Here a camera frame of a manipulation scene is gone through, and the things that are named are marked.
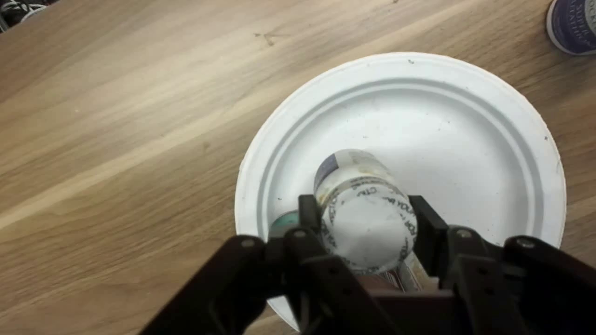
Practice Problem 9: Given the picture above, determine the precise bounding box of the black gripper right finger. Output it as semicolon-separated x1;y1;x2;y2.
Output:
410;195;448;273

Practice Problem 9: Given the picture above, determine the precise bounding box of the small green label can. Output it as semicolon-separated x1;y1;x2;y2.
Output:
271;209;300;237

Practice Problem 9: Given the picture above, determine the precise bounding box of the white pill bottle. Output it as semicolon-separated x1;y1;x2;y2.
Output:
546;0;596;55
315;148;418;273

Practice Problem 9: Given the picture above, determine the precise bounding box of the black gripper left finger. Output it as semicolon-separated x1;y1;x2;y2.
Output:
299;195;323;234

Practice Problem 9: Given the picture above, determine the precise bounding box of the white paper plate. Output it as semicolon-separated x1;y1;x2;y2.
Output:
233;49;569;330

